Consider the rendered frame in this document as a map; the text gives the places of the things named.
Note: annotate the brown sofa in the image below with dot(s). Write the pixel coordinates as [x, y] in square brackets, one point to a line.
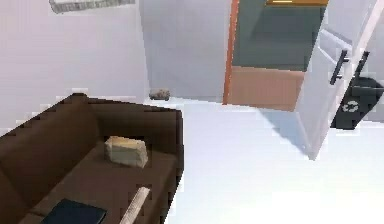
[76, 186]

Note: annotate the dark blue laptop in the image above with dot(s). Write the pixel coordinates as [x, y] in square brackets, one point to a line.
[75, 213]

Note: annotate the grey framed wall picture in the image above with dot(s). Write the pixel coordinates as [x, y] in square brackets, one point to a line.
[86, 4]

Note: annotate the beige rolled newspaper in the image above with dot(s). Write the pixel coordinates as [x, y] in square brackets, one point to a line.
[135, 206]

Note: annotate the white room door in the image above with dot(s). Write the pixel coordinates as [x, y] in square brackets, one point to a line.
[325, 96]

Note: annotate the small grey lump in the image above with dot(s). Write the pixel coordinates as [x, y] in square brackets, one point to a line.
[159, 94]

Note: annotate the beige cushion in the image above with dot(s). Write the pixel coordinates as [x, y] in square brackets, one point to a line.
[126, 151]

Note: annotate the black recycling bin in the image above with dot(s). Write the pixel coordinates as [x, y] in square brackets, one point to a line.
[355, 105]

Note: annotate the yellow framed wall picture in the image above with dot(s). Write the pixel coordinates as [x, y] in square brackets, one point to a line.
[296, 2]

